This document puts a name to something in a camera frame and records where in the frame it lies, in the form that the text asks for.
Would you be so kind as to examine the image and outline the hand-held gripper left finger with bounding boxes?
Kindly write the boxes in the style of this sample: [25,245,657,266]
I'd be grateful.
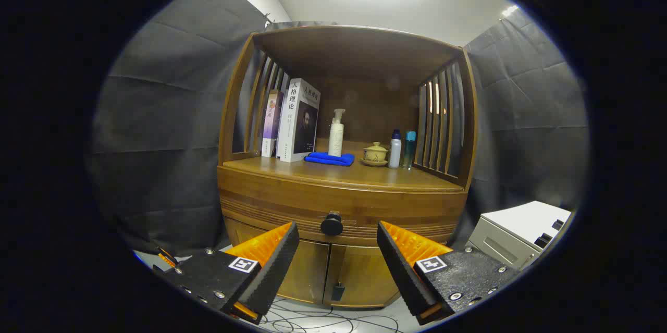
[152,221,300,326]

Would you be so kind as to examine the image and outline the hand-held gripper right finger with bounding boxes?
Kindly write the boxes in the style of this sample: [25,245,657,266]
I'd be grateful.
[376,220,522,326]

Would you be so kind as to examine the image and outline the wooden drawer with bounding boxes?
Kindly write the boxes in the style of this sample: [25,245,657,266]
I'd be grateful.
[218,166,468,242]

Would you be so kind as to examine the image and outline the black round drawer knob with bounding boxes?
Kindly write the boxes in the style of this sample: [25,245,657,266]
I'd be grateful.
[320,211,344,236]

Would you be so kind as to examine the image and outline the wooden cabinet door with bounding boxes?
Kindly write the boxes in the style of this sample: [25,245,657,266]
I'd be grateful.
[225,217,331,305]
[323,243,402,309]

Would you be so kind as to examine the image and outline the wooden countertop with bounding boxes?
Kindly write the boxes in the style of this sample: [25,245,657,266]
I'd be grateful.
[223,138,464,191]

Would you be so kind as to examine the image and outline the wooden cabinet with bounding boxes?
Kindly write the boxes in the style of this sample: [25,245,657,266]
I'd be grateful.
[217,24,479,309]

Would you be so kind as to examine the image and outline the orange black tool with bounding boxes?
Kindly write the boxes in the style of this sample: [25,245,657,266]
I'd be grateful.
[156,247,180,271]

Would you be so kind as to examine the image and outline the blue folded cloth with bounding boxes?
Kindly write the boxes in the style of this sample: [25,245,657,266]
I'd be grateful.
[304,152,355,167]

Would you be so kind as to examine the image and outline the white bottle blue cap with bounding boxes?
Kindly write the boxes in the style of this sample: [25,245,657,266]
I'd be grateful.
[389,129,402,169]

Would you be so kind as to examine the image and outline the yellow lidded teacup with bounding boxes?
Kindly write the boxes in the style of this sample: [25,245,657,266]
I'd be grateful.
[360,141,389,167]

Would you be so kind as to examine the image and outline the teal slim bottle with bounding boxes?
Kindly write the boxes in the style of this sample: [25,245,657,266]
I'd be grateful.
[402,131,417,169]

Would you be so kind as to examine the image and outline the white grey printer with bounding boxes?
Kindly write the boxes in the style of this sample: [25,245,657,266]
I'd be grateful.
[465,201,572,271]

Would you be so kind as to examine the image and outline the purple white book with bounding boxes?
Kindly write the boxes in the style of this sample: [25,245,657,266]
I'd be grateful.
[261,89,285,158]

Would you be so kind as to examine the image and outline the white pump bottle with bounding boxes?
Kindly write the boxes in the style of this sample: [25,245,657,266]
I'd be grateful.
[328,108,347,157]

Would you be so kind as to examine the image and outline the white portrait book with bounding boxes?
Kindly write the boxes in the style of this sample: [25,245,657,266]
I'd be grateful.
[276,78,321,163]

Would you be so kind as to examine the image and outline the black floor cables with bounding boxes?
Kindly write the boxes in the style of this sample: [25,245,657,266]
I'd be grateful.
[258,304,402,333]

